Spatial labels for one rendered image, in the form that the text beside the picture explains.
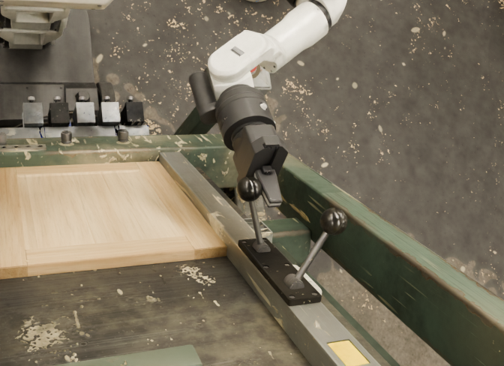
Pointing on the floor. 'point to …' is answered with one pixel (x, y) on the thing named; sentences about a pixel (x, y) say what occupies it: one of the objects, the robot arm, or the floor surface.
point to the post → (193, 125)
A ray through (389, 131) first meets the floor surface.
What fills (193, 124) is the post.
